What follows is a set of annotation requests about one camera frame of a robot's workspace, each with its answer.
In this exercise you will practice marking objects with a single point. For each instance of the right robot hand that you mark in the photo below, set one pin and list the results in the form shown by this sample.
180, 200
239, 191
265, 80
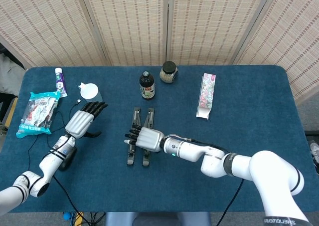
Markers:
149, 138

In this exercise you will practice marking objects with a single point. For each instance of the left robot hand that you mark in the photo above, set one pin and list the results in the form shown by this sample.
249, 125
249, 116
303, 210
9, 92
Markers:
78, 122

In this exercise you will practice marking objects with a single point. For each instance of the black folding stand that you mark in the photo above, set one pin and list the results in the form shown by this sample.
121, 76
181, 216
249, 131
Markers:
136, 116

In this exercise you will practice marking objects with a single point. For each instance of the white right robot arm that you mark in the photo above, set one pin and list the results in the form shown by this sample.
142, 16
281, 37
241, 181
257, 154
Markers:
189, 151

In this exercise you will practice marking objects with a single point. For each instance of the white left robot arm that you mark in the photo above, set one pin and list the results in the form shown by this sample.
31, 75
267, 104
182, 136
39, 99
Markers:
47, 163

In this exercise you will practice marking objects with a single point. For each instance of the light blue plastic cup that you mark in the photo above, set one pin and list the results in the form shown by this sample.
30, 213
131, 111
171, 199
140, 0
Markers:
88, 91

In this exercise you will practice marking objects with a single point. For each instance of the black computer mouse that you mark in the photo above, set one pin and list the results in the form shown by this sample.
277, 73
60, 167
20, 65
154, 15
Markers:
68, 161

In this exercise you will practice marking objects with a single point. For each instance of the teal snack bag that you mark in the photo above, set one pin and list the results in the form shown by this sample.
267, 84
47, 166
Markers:
37, 113

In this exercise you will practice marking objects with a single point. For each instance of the purple white toothpaste tube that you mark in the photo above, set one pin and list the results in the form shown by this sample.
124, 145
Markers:
60, 83

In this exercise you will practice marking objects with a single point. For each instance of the dark tea bottle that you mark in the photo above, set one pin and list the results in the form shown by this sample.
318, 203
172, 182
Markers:
147, 86

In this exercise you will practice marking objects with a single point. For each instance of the blue felt table cover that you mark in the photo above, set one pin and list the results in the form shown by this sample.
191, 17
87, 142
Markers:
124, 191

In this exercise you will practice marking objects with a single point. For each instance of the glass jar black lid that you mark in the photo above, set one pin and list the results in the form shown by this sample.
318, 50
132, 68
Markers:
168, 73

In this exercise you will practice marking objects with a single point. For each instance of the floral paper box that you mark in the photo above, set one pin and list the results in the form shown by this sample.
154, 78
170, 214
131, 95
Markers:
207, 93

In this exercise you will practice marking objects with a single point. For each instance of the blue padded seat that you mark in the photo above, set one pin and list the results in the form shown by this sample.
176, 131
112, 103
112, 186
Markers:
159, 219

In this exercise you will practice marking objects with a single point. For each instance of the grey garment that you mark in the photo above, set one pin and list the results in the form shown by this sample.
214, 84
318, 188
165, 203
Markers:
10, 73

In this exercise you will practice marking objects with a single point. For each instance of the small blue ball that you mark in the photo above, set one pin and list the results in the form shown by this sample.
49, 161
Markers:
66, 216

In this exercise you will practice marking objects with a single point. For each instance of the yellow floor strip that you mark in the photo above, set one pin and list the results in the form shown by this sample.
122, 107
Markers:
79, 218

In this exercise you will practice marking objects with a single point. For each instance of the bamboo folding screen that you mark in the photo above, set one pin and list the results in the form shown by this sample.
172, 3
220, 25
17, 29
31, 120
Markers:
129, 24

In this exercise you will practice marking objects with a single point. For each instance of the grey sneaker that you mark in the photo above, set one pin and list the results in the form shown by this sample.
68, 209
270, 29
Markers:
314, 153

